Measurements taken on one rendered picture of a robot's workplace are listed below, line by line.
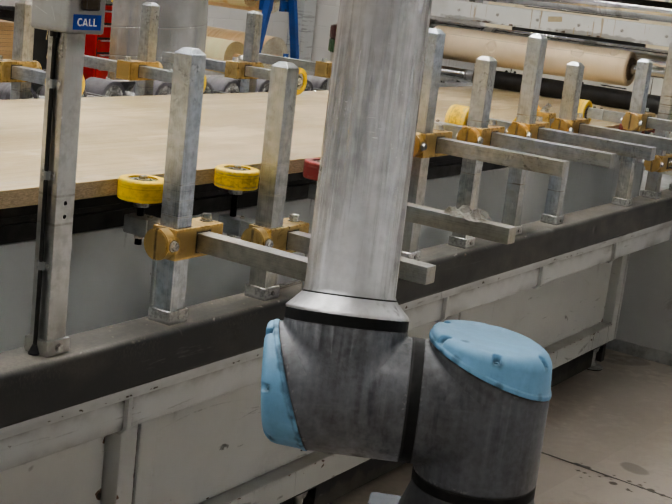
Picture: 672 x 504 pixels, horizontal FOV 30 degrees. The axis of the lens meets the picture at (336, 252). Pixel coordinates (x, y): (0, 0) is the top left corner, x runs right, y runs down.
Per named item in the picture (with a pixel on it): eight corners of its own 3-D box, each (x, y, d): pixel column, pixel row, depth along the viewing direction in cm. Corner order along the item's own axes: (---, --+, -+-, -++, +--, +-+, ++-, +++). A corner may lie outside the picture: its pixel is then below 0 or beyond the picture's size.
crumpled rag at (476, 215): (498, 220, 229) (500, 207, 229) (481, 223, 223) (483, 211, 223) (456, 210, 234) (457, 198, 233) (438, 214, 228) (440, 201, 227)
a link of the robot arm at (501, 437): (543, 506, 144) (566, 361, 140) (395, 487, 145) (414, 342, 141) (531, 457, 159) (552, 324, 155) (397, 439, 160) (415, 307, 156)
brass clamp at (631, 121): (654, 130, 366) (657, 113, 365) (638, 132, 355) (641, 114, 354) (634, 127, 369) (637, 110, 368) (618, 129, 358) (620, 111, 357)
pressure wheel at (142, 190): (159, 239, 211) (164, 172, 209) (165, 251, 204) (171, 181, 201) (111, 237, 209) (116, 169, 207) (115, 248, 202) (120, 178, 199)
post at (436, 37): (416, 261, 262) (446, 29, 252) (407, 263, 259) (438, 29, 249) (402, 257, 264) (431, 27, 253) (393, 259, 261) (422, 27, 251)
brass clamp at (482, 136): (504, 149, 283) (507, 127, 282) (477, 152, 272) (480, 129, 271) (480, 144, 286) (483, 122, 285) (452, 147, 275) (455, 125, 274)
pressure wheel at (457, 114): (459, 130, 305) (470, 145, 312) (471, 101, 307) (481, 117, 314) (438, 126, 308) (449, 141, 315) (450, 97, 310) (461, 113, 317)
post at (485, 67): (468, 269, 284) (497, 57, 273) (460, 272, 281) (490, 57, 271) (454, 266, 286) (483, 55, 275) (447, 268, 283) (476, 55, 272)
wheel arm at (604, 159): (614, 167, 266) (617, 151, 265) (608, 169, 263) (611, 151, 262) (412, 129, 292) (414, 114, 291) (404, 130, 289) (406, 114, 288)
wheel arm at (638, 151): (654, 160, 287) (657, 144, 286) (649, 161, 284) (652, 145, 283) (462, 125, 313) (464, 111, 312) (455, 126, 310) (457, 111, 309)
